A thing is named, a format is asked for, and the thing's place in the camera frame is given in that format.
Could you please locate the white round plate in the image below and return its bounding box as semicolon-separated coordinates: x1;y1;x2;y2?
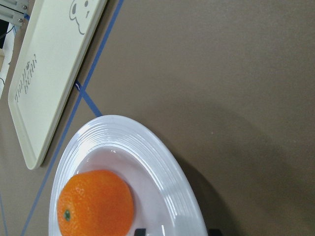
48;115;207;236

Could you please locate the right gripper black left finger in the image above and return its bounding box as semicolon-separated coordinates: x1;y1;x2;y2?
134;228;146;236

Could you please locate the orange fruit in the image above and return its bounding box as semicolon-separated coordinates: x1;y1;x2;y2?
57;170;134;236

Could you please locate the cream bear print tray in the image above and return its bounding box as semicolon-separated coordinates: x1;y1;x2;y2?
8;0;106;170

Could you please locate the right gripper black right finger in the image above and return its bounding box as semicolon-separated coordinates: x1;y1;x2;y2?
208;229;221;236

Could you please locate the aluminium frame post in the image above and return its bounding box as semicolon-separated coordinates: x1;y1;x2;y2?
0;0;29;27

